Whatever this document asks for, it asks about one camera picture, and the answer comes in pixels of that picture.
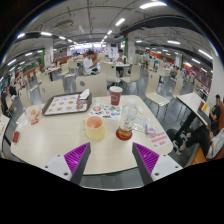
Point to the ceiling air conditioner unit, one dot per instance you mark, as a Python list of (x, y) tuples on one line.
[(64, 25)]

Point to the flat round red coaster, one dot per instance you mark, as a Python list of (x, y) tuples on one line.
[(124, 138)]

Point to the neighbouring table black leg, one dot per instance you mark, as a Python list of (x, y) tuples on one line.
[(191, 101)]

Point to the white paper napkin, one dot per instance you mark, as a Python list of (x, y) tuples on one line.
[(84, 94)]

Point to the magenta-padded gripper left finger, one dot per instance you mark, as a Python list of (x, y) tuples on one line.
[(75, 158)]

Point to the pale yellow mug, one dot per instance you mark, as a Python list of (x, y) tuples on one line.
[(95, 131)]

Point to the beige canteen chairs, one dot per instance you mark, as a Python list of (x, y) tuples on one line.
[(151, 88)]

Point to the dark food tray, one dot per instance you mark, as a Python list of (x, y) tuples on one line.
[(63, 105)]

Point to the ceiling strip lights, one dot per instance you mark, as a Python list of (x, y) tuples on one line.
[(151, 5)]

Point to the small orange snack packet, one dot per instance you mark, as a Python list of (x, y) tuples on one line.
[(34, 121)]

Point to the red paper cup with lid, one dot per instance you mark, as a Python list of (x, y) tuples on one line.
[(115, 97)]

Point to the red booklet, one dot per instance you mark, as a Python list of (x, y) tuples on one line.
[(16, 137)]

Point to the person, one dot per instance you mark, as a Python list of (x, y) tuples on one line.
[(198, 136), (12, 90), (89, 65), (120, 60), (5, 101)]

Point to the clear drink bottle white cap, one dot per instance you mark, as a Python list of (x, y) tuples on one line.
[(127, 118)]

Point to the clear plastic bag with food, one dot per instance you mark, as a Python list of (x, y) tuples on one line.
[(34, 112)]

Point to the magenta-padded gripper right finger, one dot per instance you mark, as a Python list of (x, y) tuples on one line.
[(148, 158)]

